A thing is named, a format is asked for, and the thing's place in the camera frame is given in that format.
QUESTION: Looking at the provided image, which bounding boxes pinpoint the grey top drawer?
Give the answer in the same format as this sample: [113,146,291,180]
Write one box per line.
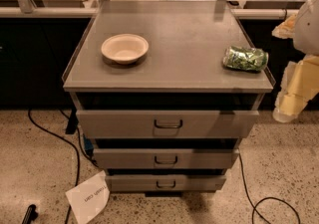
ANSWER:
[77,111,258,139]

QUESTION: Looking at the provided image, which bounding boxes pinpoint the grey drawer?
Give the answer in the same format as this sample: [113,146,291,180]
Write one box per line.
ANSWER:
[77,111,258,139]
[106,174,226,192]
[94,148,239,169]

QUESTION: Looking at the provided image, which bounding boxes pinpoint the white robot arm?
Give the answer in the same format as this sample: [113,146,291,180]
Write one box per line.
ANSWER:
[272,0,319,122]

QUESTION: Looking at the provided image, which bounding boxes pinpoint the grey drawer cabinet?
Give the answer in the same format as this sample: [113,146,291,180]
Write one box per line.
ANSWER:
[61,0,276,198]

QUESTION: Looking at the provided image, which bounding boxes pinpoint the grey bottom drawer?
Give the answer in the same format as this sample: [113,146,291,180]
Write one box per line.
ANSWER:
[106,174,226,192]

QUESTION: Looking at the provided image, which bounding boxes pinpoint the grey middle drawer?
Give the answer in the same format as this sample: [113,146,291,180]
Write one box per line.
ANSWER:
[94,148,239,169]

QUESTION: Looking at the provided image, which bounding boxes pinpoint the green crumpled chip bag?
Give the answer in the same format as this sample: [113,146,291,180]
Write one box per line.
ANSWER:
[222,46,268,72]

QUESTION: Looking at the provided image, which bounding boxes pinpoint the white paper bowl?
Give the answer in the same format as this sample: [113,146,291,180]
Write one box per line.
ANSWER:
[101,34,149,65]

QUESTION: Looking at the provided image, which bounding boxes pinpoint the white paper sign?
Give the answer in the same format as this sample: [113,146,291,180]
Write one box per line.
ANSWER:
[66,171,110,224]

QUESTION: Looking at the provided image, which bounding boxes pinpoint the black object floor corner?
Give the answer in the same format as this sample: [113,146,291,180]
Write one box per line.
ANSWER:
[22,204,38,224]

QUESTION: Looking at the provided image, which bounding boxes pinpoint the black cable right floor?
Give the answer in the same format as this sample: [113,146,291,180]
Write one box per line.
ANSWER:
[238,153,302,224]

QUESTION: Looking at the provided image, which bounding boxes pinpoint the black cable floor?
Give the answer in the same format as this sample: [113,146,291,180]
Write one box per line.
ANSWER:
[238,153,302,224]
[27,108,82,224]

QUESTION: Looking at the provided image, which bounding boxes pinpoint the white horizontal rail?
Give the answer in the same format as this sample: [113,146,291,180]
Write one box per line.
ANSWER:
[0,7,298,20]

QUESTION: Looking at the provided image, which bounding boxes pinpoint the black cable left floor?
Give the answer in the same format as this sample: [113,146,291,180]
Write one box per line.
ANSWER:
[27,108,82,224]

